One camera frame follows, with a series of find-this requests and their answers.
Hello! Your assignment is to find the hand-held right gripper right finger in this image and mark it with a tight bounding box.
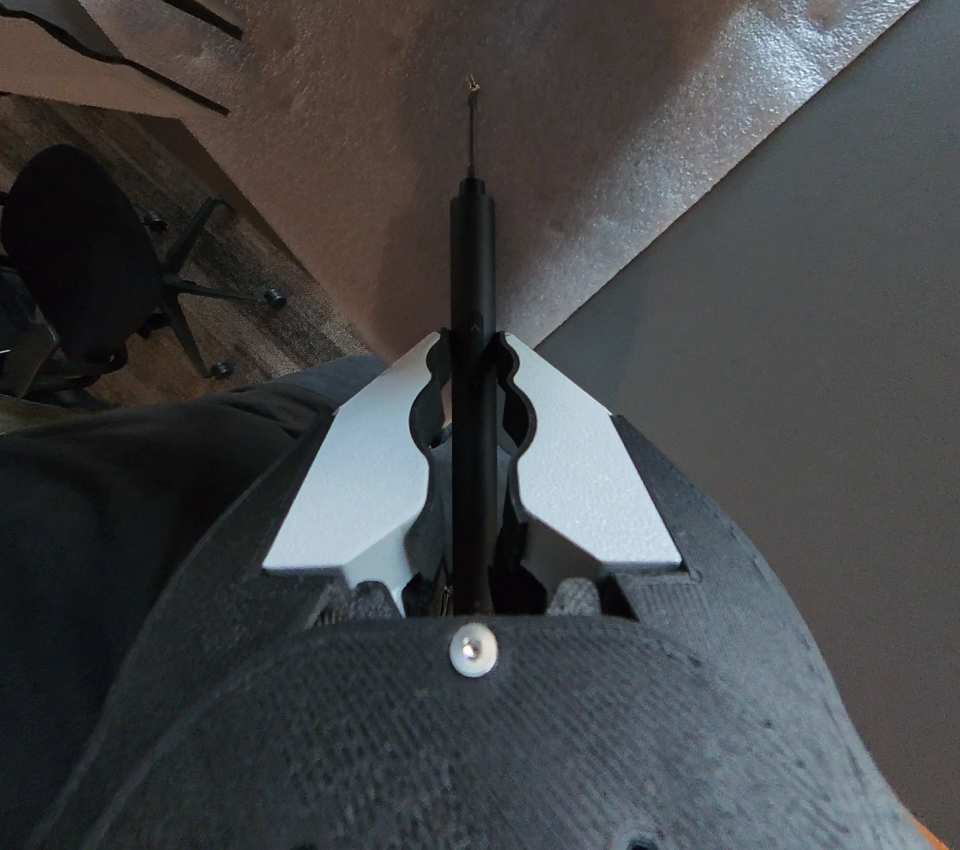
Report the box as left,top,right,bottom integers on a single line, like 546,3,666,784
495,332,685,615

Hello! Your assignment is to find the black backpack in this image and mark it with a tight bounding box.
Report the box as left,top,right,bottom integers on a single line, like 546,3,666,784
0,265,63,403

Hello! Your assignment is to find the grey foam sheet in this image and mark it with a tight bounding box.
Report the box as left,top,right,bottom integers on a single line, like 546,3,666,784
45,0,960,356

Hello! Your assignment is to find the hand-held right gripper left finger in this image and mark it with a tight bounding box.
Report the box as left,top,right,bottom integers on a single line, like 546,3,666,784
261,331,455,617

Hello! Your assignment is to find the black electric screwdriver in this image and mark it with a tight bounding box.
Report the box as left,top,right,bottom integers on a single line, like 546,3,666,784
448,96,502,617

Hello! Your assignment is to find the black office chair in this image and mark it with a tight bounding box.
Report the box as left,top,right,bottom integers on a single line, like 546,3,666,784
0,145,290,409

